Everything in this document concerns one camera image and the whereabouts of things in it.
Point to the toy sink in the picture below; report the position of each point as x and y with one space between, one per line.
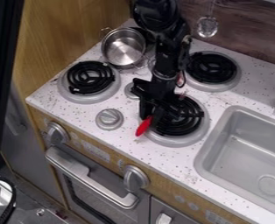
247 157

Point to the clear plastic hook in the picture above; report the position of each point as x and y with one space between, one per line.
207 26

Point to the toy stove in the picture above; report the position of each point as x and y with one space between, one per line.
90 78

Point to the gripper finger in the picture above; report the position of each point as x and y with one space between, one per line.
146 109

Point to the red spatula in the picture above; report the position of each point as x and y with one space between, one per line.
143 127

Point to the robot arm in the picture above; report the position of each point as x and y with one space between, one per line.
165 55

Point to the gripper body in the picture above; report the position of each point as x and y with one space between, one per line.
161 93

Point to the silver pot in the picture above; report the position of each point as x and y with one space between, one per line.
123 48

